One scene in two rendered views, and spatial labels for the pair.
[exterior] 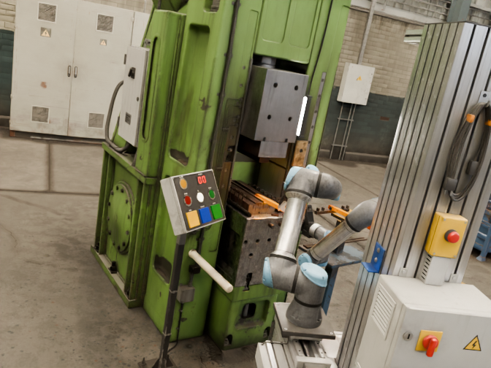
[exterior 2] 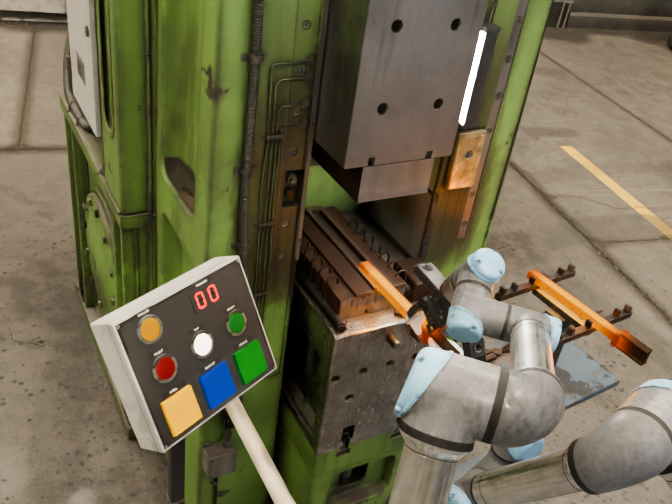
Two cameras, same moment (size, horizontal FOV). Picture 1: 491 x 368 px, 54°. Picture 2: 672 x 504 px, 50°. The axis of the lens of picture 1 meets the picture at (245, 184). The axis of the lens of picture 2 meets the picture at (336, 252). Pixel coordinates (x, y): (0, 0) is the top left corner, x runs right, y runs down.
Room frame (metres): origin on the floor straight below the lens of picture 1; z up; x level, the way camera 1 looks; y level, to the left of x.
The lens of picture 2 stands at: (1.24, -0.08, 2.09)
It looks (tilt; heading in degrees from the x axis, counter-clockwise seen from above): 33 degrees down; 3
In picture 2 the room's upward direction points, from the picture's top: 9 degrees clockwise
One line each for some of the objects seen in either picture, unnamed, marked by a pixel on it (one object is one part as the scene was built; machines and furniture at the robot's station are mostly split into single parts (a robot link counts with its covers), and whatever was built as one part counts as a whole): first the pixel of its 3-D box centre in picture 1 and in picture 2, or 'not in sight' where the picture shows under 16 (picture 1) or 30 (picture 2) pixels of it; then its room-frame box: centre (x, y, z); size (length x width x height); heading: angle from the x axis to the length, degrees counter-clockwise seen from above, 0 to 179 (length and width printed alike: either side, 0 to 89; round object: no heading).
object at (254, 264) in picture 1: (242, 233); (339, 323); (2.98, -0.04, 0.69); 0.56 x 0.38 x 0.45; 35
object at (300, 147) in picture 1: (299, 153); (465, 159); (3.06, -0.31, 1.27); 0.09 x 0.02 x 0.17; 125
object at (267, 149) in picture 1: (253, 140); (353, 142); (2.94, 0.00, 1.32); 0.42 x 0.20 x 0.10; 35
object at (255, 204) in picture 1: (243, 196); (335, 257); (2.94, 0.00, 0.96); 0.42 x 0.20 x 0.09; 35
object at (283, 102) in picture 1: (267, 101); (383, 47); (2.97, -0.04, 1.56); 0.42 x 0.39 x 0.40; 35
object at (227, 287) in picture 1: (210, 270); (256, 449); (2.50, 0.10, 0.62); 0.44 x 0.05 x 0.05; 35
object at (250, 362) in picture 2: (215, 211); (249, 361); (2.40, 0.13, 1.01); 0.07 x 0.05 x 0.07; 150
